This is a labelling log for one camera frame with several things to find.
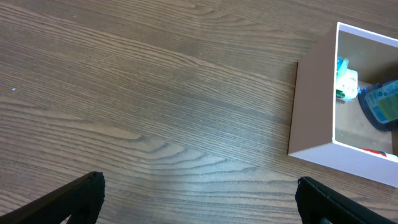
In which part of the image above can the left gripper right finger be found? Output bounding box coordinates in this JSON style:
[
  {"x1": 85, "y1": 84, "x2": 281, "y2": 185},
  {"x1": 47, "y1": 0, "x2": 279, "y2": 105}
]
[{"x1": 295, "y1": 177, "x2": 395, "y2": 224}]

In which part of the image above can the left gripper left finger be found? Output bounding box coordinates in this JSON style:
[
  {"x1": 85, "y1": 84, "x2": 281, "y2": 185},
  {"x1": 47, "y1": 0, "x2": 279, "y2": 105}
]
[{"x1": 1, "y1": 172, "x2": 105, "y2": 224}]

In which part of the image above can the white teal toothpaste tube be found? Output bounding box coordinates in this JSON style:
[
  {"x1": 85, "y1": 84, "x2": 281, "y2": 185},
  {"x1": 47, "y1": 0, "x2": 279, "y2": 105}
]
[{"x1": 363, "y1": 148, "x2": 398, "y2": 162}]

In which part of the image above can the green white packet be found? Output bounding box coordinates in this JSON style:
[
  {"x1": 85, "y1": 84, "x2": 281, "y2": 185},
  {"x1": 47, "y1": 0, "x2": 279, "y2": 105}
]
[{"x1": 336, "y1": 68, "x2": 358, "y2": 101}]

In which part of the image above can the clear bottle with dark liquid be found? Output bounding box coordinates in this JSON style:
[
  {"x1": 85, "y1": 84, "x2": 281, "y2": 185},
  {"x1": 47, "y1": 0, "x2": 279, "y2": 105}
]
[{"x1": 358, "y1": 80, "x2": 397, "y2": 132}]

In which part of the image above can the green white toothbrush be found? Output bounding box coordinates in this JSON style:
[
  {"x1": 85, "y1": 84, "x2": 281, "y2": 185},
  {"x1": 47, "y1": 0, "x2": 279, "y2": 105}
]
[{"x1": 336, "y1": 57, "x2": 349, "y2": 75}]

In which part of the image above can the open cardboard box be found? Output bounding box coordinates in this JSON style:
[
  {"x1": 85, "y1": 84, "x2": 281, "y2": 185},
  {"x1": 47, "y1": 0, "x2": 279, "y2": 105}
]
[{"x1": 288, "y1": 22, "x2": 397, "y2": 186}]

